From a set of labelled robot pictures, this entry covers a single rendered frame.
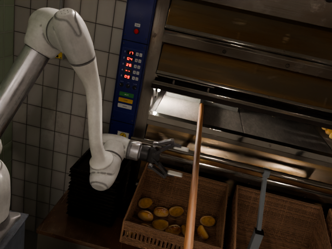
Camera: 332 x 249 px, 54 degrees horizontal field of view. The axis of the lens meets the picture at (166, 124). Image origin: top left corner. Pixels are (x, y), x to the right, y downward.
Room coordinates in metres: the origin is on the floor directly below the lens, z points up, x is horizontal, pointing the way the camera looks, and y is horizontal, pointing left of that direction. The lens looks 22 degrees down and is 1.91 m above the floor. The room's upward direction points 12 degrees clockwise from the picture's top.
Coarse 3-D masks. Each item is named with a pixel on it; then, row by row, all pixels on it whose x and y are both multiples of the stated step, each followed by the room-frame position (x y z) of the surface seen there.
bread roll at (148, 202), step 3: (144, 198) 1.76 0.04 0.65; (147, 198) 1.77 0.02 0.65; (141, 201) 1.73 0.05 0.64; (144, 201) 1.74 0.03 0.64; (147, 201) 1.75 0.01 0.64; (150, 201) 1.76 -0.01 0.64; (138, 204) 1.72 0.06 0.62; (141, 204) 1.72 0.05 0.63; (144, 204) 1.73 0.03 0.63; (147, 204) 1.74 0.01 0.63; (150, 204) 1.75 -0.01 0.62; (141, 207) 1.72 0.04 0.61; (144, 207) 1.72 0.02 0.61; (147, 207) 1.74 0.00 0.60
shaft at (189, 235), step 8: (200, 104) 2.23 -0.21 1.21; (200, 112) 2.05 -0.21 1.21; (200, 120) 1.90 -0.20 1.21; (200, 128) 1.76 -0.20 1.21; (200, 136) 1.65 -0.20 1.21; (200, 144) 1.55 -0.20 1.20; (192, 168) 1.30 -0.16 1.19; (192, 176) 1.22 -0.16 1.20; (192, 184) 1.15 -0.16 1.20; (192, 192) 1.09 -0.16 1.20; (192, 200) 1.04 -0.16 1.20; (192, 208) 0.99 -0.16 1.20; (192, 216) 0.94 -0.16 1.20; (192, 224) 0.90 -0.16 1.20; (192, 232) 0.86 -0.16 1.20; (184, 240) 0.83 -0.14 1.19; (192, 240) 0.83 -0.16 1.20; (184, 248) 0.79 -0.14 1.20; (192, 248) 0.80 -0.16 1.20
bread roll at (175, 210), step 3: (171, 207) 1.73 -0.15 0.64; (174, 207) 1.73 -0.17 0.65; (177, 207) 1.73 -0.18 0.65; (180, 207) 1.74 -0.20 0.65; (168, 210) 1.73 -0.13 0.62; (171, 210) 1.71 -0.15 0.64; (174, 210) 1.72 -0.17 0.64; (177, 210) 1.73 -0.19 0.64; (180, 210) 1.73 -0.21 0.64; (183, 210) 1.75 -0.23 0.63; (171, 213) 1.71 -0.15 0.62; (174, 213) 1.71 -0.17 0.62; (177, 213) 1.72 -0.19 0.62; (180, 213) 1.73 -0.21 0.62
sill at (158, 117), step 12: (156, 120) 1.89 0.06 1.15; (168, 120) 1.89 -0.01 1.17; (180, 120) 1.90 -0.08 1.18; (204, 132) 1.87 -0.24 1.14; (216, 132) 1.87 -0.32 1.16; (228, 132) 1.87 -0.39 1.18; (240, 132) 1.91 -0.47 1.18; (252, 144) 1.86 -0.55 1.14; (264, 144) 1.85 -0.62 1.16; (276, 144) 1.85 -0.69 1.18; (288, 144) 1.88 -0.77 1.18; (312, 156) 1.83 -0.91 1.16; (324, 156) 1.83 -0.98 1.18
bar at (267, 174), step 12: (144, 144) 1.52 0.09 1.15; (192, 156) 1.51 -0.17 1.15; (204, 156) 1.50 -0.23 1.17; (252, 168) 1.48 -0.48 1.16; (264, 168) 1.49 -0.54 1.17; (264, 180) 1.46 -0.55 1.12; (300, 180) 1.47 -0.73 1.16; (312, 180) 1.47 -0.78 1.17; (264, 192) 1.42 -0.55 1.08; (252, 240) 1.26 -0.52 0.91
